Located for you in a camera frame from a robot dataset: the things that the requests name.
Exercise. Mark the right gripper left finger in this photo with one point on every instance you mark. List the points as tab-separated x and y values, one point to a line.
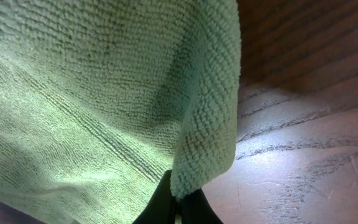
161	208

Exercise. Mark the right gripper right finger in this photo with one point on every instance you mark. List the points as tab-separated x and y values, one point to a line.
195	209

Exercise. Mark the light green microfiber cloth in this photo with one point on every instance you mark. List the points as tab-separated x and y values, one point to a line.
98	98

